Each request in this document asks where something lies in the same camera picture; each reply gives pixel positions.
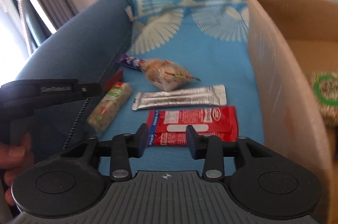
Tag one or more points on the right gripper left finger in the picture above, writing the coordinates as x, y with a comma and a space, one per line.
120, 149

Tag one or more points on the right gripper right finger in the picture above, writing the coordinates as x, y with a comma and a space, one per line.
213, 150

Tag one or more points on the green label sachima pack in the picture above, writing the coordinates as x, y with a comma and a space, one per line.
109, 106

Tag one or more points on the red spicy strip packet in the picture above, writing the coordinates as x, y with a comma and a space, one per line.
168, 128

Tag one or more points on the silver foil snack packet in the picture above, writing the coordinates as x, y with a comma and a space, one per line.
213, 95

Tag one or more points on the small red sachet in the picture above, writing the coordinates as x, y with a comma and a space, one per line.
113, 80

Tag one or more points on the clear cracker bag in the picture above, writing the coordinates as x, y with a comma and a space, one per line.
166, 75

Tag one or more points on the purple candy bar wrapper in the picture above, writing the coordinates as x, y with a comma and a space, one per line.
131, 62

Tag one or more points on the green label nut snack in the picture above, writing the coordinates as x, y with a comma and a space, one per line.
324, 86

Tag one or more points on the person's left hand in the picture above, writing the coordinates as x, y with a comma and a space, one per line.
14, 160

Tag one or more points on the blue white patterned cover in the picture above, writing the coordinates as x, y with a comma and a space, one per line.
200, 28

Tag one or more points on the brown cardboard box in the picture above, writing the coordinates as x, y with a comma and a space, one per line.
288, 41

